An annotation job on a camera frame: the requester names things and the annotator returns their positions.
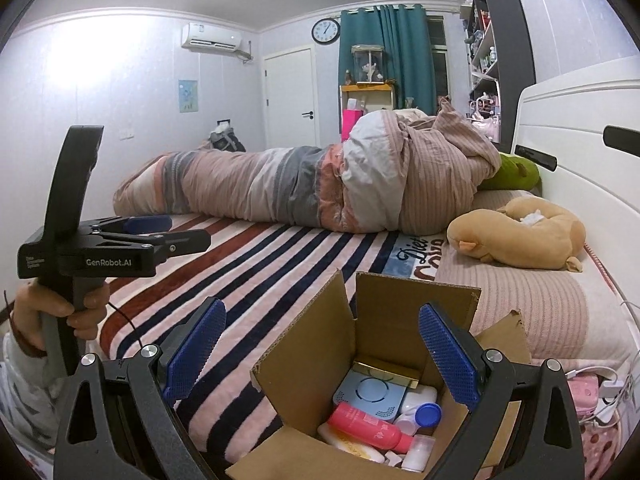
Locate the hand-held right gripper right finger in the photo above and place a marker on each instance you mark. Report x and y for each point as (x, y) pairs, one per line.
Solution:
(447, 355)

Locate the teal curtain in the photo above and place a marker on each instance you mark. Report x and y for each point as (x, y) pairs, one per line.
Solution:
(400, 50)

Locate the white case with blue cap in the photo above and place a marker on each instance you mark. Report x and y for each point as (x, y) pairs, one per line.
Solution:
(427, 415)

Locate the striped fleece blanket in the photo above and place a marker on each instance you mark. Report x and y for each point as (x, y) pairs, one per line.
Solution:
(260, 270)

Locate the glass display case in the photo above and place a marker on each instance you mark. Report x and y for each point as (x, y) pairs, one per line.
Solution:
(368, 65)

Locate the pink ribbed pillow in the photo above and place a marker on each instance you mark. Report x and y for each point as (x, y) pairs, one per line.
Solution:
(525, 300)

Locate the small white tube bottle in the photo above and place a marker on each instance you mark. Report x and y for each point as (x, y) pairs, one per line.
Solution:
(417, 452)

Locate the white charger plug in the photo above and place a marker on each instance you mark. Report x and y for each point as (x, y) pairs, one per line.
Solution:
(610, 390)

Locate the gold rectangular box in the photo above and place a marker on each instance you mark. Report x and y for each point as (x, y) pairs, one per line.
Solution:
(395, 372)

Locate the light blue square device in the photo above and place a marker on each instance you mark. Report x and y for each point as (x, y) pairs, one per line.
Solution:
(370, 392)

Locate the bright pink box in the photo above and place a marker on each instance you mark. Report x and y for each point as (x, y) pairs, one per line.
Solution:
(351, 122)

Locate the brown cardboard box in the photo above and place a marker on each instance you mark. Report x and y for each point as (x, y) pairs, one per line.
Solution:
(310, 340)

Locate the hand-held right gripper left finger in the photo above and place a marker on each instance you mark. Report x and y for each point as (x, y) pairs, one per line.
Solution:
(195, 350)

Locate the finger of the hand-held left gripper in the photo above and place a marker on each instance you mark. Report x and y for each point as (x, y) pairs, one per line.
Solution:
(147, 223)
(190, 241)

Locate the white bed headboard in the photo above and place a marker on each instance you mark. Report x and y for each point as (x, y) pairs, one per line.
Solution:
(575, 110)

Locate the yellow shelf stand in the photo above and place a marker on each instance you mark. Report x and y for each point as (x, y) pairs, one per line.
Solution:
(365, 88)

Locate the pink plastic bottle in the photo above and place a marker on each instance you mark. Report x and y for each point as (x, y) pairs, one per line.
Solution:
(365, 425)

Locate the light blue wall poster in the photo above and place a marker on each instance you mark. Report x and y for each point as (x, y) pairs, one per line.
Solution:
(188, 95)

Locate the white earbud case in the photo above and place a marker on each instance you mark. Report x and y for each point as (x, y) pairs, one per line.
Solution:
(417, 397)

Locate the person's left hand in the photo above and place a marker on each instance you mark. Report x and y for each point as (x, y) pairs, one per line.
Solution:
(35, 306)

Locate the pink and grey striped quilt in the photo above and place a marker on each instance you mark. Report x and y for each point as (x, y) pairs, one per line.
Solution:
(280, 180)

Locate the brown plush toy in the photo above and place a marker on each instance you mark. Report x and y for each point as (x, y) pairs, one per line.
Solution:
(525, 240)

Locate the white and pink storage rack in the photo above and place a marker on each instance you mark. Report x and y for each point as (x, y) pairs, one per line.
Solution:
(484, 117)

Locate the white air conditioner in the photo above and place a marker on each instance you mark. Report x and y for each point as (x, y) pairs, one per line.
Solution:
(210, 37)

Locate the green plush toy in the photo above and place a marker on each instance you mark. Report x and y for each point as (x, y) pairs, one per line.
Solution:
(515, 172)

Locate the round wall clock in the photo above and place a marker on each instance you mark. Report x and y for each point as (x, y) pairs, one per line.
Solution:
(326, 31)

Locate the white tube with gold label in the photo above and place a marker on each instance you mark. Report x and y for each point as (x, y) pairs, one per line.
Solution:
(345, 445)

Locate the dark bag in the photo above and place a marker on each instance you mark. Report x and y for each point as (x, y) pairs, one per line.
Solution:
(227, 137)

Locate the pink pouch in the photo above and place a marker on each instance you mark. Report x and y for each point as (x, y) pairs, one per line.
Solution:
(582, 397)

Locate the window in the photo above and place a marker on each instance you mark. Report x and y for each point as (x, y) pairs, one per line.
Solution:
(437, 55)

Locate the white door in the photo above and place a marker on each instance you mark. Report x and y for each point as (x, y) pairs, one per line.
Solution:
(290, 95)

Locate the person's left forearm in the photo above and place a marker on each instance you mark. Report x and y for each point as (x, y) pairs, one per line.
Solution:
(25, 385)

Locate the dark tall shelf unit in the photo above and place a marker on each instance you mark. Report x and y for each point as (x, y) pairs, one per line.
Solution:
(515, 35)

